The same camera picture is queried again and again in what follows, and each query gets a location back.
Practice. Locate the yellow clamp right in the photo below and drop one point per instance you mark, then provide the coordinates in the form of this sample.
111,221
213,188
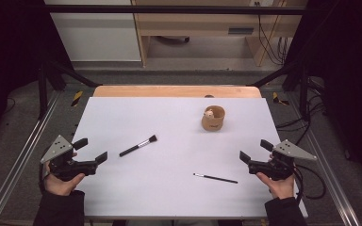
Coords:
276,98

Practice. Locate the person's left hand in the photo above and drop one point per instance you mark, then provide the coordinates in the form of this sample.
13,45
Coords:
59,186

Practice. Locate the wooden desk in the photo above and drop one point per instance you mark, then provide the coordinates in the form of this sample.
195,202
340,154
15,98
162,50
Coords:
201,23

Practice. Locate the thin black makeup brush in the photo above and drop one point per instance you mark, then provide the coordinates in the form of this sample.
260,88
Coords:
215,178

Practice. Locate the person's right hand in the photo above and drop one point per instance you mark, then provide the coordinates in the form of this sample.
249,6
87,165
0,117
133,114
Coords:
279,188

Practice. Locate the black curtain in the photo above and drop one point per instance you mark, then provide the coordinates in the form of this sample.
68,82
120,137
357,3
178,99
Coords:
352,78
9,47

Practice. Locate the thick black makeup brush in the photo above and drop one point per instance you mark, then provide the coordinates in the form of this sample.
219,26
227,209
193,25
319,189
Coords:
138,146

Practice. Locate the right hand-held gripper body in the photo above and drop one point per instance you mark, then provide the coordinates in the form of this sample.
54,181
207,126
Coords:
271,168

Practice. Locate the wooden cup with bear figure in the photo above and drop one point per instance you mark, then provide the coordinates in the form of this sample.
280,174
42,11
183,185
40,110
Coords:
213,121

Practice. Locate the yellow clamp left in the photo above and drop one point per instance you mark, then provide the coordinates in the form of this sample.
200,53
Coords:
77,98

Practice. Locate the black horizontal frame bar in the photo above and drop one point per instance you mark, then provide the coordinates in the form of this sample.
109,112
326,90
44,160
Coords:
169,9

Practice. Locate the white table board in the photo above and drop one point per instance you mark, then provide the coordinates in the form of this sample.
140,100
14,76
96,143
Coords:
169,163

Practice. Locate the aluminium floor rail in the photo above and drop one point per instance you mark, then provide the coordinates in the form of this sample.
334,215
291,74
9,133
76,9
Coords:
326,163
19,160

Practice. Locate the yellow clamp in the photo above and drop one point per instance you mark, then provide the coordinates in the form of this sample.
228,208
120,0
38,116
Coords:
276,98
77,98

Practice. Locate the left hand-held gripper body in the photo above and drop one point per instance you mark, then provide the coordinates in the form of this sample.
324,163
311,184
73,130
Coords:
63,166

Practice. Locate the black metal stand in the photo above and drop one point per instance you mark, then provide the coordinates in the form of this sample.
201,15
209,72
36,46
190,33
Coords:
43,94
304,94

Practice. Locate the white cabinet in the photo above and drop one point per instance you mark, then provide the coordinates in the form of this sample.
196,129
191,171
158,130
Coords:
97,37

